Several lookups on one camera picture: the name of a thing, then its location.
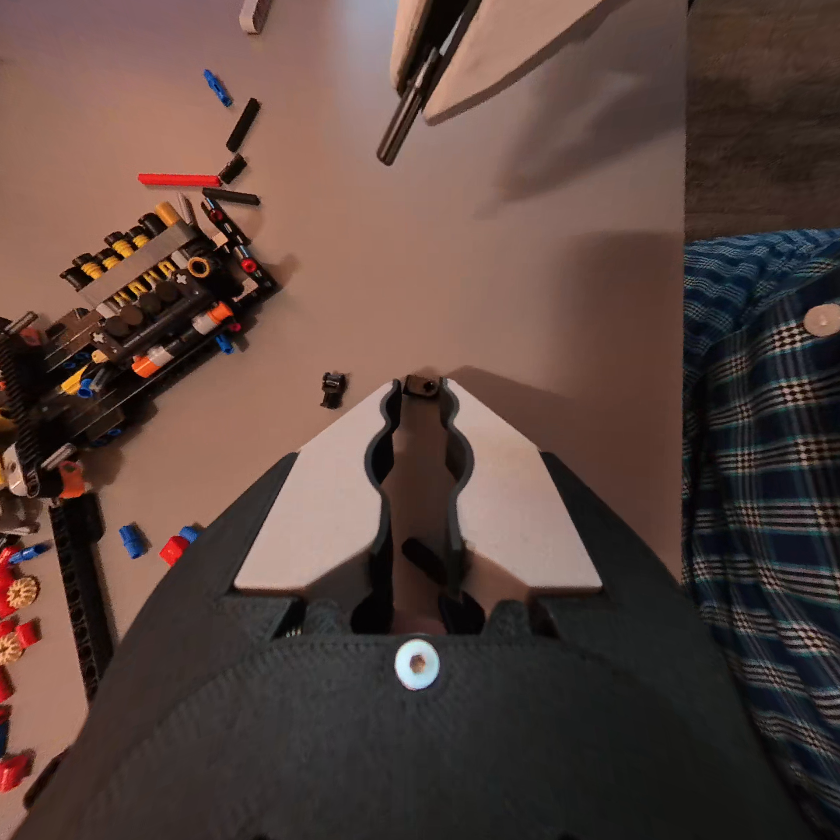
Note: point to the black lego pin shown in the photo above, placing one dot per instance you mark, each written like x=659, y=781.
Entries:
x=420, y=554

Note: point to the long black lego beam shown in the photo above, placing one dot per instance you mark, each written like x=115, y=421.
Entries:
x=82, y=590

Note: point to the red lego connector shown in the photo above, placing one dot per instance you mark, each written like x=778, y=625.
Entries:
x=174, y=550

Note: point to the light grey lego piece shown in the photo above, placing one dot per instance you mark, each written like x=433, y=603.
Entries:
x=256, y=13

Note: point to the black lego bush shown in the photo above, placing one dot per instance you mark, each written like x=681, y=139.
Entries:
x=232, y=169

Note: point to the pile of lego pieces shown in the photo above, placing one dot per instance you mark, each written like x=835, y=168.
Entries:
x=23, y=590

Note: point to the long red lego axle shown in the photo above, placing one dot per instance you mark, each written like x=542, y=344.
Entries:
x=178, y=178

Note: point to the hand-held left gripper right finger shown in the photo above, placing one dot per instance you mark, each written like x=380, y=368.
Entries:
x=525, y=518

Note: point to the blue plaid shirt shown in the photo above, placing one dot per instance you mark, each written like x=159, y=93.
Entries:
x=754, y=525

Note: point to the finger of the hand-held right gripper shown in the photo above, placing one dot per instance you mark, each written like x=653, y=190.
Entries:
x=505, y=46
x=410, y=33

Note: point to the small black lego connector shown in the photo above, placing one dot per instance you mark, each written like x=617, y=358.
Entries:
x=420, y=386
x=333, y=388

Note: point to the partly built lego vehicle chassis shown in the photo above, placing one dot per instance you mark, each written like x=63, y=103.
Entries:
x=141, y=259

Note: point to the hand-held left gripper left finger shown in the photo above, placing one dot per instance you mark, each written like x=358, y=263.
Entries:
x=315, y=518

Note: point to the black lego axle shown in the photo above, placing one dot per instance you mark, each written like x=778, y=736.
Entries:
x=243, y=124
x=229, y=195

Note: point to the dark grey lego axle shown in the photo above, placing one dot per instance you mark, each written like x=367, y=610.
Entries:
x=397, y=131

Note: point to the long blue lego pin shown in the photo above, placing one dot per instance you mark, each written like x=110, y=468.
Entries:
x=190, y=533

